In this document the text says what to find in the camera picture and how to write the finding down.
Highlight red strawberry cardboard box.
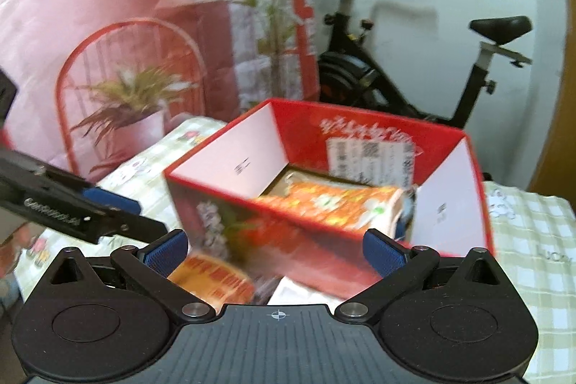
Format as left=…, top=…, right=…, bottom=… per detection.
left=164, top=98, right=493, bottom=297

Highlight orange snack packet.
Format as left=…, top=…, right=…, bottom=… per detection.
left=168, top=253, right=255, bottom=312

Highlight checkered plaid tablecloth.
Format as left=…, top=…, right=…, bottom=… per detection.
left=13, top=116, right=576, bottom=384

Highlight orange packet in box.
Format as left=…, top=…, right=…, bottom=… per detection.
left=257, top=181, right=405, bottom=238

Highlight brown wooden door frame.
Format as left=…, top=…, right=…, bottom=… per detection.
left=524, top=0, right=575, bottom=204

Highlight black exercise bike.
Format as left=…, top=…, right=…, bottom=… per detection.
left=309, top=0, right=534, bottom=131

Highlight pink printed backdrop cloth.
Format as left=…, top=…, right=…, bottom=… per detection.
left=1, top=0, right=319, bottom=180

